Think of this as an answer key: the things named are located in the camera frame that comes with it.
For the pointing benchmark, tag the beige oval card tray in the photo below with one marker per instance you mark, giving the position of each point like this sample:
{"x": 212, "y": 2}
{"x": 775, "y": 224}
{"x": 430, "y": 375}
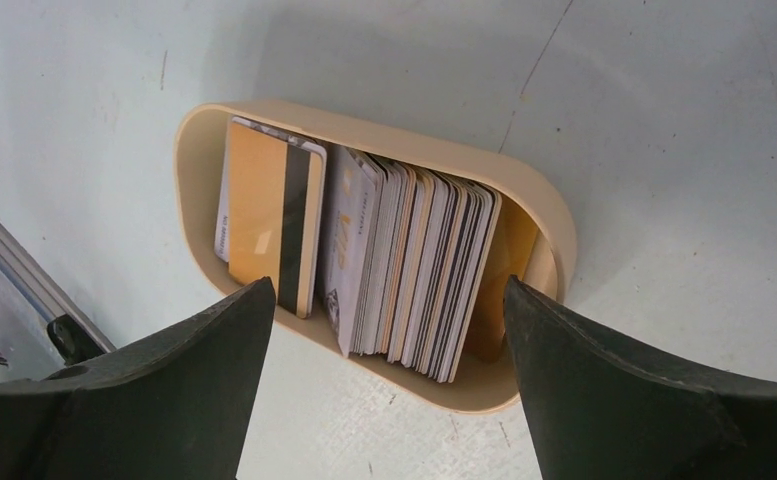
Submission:
{"x": 479, "y": 387}

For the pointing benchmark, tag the gold card magnetic stripe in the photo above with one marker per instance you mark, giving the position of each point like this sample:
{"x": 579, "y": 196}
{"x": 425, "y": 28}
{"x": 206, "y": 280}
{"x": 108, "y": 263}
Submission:
{"x": 270, "y": 208}

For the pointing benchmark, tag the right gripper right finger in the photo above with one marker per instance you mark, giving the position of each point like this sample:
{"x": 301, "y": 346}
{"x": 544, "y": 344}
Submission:
{"x": 602, "y": 405}

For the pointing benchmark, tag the stack of cards in tray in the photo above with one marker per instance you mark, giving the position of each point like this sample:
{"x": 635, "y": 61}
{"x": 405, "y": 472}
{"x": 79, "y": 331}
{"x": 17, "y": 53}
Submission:
{"x": 413, "y": 262}

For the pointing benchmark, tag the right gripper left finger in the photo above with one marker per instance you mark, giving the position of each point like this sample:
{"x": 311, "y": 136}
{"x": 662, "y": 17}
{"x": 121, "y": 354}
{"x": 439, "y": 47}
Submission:
{"x": 173, "y": 405}

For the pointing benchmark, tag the aluminium frame front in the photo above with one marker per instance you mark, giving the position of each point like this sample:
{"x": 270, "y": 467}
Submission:
{"x": 41, "y": 329}

